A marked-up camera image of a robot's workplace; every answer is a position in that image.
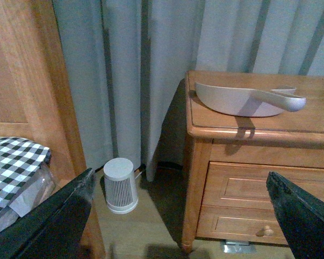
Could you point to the grey curtain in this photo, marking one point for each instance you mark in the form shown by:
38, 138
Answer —
125, 60

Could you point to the beige plastic dustpan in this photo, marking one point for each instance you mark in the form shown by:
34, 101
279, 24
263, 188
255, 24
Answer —
249, 102

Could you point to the wooden nightstand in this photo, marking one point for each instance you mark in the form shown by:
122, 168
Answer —
227, 159

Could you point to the white ribbed trash can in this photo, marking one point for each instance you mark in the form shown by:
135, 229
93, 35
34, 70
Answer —
120, 186

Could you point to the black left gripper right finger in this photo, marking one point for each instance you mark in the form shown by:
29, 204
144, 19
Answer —
300, 216

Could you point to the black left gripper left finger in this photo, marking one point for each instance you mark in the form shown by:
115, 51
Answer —
54, 228

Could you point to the wooden bed headboard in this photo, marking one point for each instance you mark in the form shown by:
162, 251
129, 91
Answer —
35, 97

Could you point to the metal floor socket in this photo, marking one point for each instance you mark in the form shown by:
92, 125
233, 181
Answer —
237, 247

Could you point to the black white checkered bedsheet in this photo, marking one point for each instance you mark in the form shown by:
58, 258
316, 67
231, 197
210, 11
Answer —
20, 158

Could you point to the wooden drawer knob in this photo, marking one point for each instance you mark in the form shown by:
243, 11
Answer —
266, 231

